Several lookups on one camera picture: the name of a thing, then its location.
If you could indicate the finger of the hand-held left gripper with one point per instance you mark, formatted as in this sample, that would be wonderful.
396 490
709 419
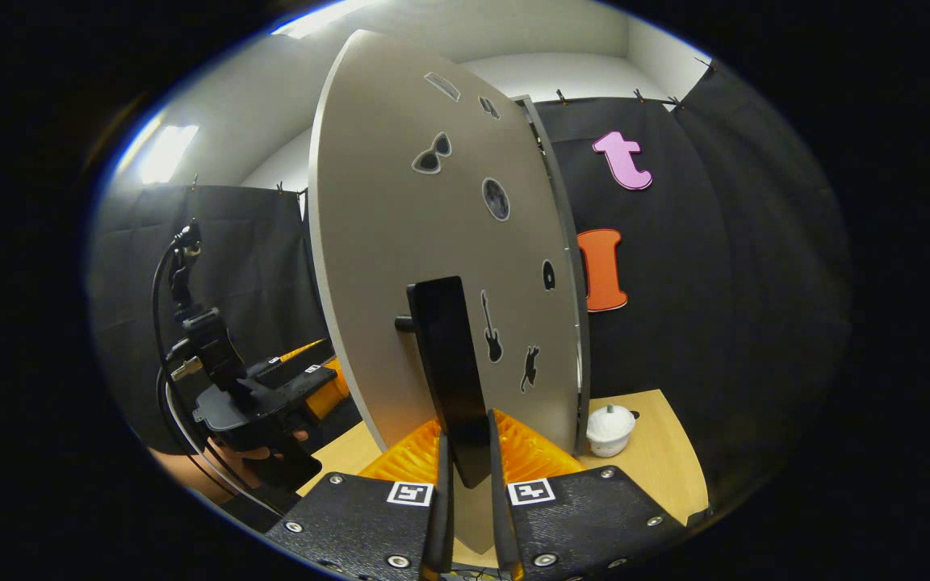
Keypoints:
291 355
324 395

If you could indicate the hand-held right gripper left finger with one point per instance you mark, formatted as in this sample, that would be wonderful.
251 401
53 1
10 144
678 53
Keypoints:
441 524

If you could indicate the black backdrop cloth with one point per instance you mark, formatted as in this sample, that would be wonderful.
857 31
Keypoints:
715 282

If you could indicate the narrow ceiling light strip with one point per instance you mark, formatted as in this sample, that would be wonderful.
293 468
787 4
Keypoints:
166 153

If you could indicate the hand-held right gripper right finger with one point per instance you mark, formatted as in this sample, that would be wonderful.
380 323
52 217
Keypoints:
501 516

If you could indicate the dark grey cabinet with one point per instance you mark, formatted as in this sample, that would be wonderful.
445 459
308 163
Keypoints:
584 371

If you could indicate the beige cabinet door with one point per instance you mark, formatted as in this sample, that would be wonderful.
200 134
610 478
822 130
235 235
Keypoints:
384 242

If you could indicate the white pumpkin-shaped jar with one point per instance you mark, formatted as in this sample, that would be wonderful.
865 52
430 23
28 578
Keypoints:
610 432

